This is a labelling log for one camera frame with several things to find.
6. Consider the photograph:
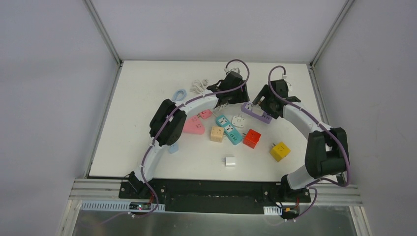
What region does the purple socket adapter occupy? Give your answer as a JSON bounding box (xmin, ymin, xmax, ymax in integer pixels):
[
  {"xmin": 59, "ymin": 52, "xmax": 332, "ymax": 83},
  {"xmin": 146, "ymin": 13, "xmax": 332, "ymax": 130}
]
[{"xmin": 241, "ymin": 102, "xmax": 272, "ymax": 124}]

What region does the white plug adapter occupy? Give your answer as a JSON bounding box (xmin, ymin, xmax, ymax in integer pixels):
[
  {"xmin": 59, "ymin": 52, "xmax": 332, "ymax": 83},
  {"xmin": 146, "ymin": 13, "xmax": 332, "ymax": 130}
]
[{"xmin": 231, "ymin": 114, "xmax": 245, "ymax": 128}]

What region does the pink square plug adapter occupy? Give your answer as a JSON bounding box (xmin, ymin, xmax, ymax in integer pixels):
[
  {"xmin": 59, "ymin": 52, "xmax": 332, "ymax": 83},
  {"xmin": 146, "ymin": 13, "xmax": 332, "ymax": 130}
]
[{"xmin": 197, "ymin": 109, "xmax": 212, "ymax": 119}]

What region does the red cube plug adapter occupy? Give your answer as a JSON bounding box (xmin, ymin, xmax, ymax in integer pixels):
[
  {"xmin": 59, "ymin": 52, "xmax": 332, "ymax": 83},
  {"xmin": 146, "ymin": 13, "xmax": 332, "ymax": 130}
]
[{"xmin": 242, "ymin": 129, "xmax": 261, "ymax": 149}]

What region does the teal power strip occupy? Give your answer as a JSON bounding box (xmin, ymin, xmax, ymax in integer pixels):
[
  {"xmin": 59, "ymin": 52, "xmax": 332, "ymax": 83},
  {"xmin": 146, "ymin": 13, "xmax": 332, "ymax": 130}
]
[{"xmin": 215, "ymin": 115, "xmax": 243, "ymax": 145}]

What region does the beige wooden cube adapter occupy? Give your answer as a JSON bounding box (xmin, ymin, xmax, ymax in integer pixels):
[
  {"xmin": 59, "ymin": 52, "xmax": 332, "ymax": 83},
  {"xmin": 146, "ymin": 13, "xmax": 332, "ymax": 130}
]
[{"xmin": 210, "ymin": 126, "xmax": 224, "ymax": 143}]

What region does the yellow cube plug adapter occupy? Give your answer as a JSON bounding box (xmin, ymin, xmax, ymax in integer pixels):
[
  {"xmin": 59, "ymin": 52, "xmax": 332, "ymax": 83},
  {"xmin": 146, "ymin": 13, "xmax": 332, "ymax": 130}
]
[{"xmin": 269, "ymin": 142, "xmax": 291, "ymax": 162}]

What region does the pink triangular plug adapter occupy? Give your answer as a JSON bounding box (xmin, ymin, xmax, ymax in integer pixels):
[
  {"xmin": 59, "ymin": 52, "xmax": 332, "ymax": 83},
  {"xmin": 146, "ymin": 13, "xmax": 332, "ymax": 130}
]
[{"xmin": 182, "ymin": 116, "xmax": 205, "ymax": 135}]

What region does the white USB charger block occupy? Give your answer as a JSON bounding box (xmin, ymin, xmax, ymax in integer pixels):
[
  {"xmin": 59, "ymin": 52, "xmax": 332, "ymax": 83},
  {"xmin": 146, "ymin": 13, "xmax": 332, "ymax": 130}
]
[{"xmin": 223, "ymin": 156, "xmax": 237, "ymax": 168}]

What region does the light blue power strip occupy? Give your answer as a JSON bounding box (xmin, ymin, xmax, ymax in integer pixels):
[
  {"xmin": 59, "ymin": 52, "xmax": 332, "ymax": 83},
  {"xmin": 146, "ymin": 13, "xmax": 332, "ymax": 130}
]
[{"xmin": 168, "ymin": 143, "xmax": 179, "ymax": 154}]

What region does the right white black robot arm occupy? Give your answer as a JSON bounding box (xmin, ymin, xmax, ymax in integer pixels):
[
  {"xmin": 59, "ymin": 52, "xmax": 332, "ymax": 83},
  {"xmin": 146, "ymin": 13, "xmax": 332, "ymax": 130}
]
[{"xmin": 254, "ymin": 79, "xmax": 350, "ymax": 202}]

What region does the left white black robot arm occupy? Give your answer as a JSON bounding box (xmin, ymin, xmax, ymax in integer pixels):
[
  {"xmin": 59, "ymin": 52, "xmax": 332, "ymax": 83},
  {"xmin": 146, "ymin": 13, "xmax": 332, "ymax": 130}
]
[{"xmin": 128, "ymin": 71, "xmax": 249, "ymax": 199}]

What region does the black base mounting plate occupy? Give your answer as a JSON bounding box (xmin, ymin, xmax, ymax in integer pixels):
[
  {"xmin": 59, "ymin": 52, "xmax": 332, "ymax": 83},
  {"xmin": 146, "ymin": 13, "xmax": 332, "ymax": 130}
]
[{"xmin": 119, "ymin": 177, "xmax": 311, "ymax": 214}]

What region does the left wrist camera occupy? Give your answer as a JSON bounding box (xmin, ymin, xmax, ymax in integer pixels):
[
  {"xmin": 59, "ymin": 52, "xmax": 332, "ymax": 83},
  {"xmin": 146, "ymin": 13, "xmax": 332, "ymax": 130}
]
[{"xmin": 224, "ymin": 67, "xmax": 240, "ymax": 74}]

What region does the white coiled power cord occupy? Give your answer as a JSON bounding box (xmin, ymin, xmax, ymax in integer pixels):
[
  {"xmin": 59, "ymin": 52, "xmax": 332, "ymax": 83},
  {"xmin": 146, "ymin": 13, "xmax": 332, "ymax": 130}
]
[{"xmin": 190, "ymin": 79, "xmax": 229, "ymax": 113}]

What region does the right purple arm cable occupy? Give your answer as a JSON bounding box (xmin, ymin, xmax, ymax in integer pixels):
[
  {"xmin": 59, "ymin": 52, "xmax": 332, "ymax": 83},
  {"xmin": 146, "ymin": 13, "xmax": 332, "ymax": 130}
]
[{"xmin": 268, "ymin": 65, "xmax": 352, "ymax": 222}]

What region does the light blue coiled cord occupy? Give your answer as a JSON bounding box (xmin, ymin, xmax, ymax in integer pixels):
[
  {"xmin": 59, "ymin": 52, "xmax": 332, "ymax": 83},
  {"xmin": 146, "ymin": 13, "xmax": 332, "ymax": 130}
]
[{"xmin": 171, "ymin": 89, "xmax": 188, "ymax": 103}]

